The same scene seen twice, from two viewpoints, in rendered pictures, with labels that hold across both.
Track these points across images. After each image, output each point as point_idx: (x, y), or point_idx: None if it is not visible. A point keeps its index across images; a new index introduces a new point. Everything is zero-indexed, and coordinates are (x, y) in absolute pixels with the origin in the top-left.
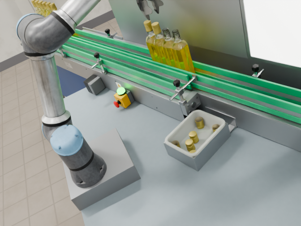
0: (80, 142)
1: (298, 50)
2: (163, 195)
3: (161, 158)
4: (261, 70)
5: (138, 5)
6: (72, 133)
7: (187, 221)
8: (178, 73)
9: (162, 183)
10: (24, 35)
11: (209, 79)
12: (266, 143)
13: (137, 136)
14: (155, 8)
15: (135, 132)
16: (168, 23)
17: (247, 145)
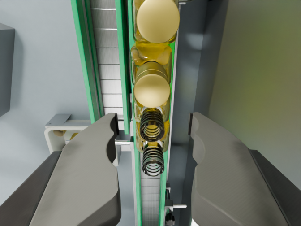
0: None
1: None
2: (21, 143)
3: (46, 110)
4: (180, 207)
5: (10, 201)
6: None
7: (26, 171)
8: (123, 115)
9: (28, 133)
10: None
11: (135, 169)
12: (131, 178)
13: (40, 50)
14: (194, 134)
15: (41, 41)
16: (258, 19)
17: (120, 169)
